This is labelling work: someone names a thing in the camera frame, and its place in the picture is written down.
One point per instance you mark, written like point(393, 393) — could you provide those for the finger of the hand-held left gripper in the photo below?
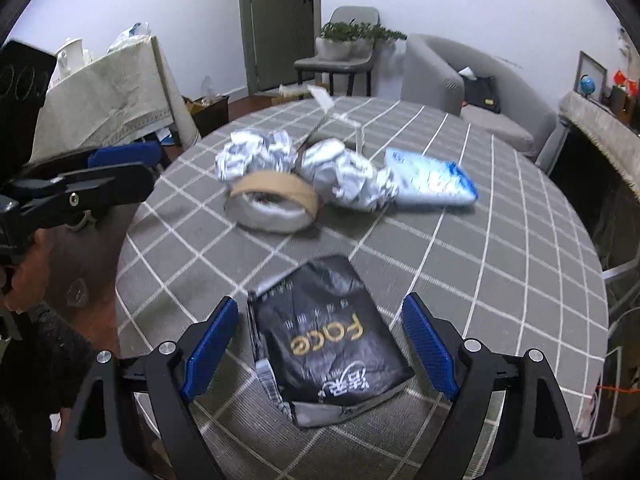
point(100, 185)
point(125, 155)

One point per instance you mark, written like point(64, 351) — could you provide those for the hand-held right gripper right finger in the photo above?
point(430, 347)

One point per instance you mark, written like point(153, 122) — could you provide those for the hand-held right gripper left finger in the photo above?
point(215, 347)

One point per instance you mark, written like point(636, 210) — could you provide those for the black foil packet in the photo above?
point(325, 340)

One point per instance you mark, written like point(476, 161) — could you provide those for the silver foil ball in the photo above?
point(250, 155)
point(345, 175)

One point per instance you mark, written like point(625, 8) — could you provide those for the brown tape roll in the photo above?
point(265, 178)

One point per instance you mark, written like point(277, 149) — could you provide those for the person's left hand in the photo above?
point(32, 275)

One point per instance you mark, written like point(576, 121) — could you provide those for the white kettle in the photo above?
point(67, 55)

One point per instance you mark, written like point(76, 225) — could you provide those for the table with beige tablecloth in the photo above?
point(100, 95)

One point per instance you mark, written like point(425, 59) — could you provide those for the dark floor box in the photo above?
point(212, 115)

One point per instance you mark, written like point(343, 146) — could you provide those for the clear plastic bottle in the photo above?
point(207, 87)

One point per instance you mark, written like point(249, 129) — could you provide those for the round floor drain cover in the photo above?
point(77, 292)

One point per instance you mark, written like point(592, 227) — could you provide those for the white plastic bag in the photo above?
point(130, 35)

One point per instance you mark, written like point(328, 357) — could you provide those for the blue white tissue packet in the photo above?
point(430, 180)

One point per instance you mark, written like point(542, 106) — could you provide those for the grey door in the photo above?
point(275, 20)

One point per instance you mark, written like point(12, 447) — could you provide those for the white paper scrap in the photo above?
point(320, 95)

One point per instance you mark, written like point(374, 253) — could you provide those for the clear plastic cup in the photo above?
point(357, 135)

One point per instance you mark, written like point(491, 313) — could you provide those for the potted green plant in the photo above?
point(332, 50)

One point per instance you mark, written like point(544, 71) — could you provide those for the black bag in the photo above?
point(480, 92)

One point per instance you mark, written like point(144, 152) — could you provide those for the grey dining chair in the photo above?
point(350, 17)

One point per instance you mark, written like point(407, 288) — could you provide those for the grey armchair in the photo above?
point(430, 75)

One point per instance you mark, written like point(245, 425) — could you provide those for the cabinet with grey cloth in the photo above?
point(595, 115)

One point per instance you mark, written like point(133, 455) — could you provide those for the small blue globe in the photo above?
point(589, 84)

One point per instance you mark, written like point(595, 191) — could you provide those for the white metal frame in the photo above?
point(617, 271)

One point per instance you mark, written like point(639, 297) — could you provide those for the picture frame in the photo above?
point(592, 62)

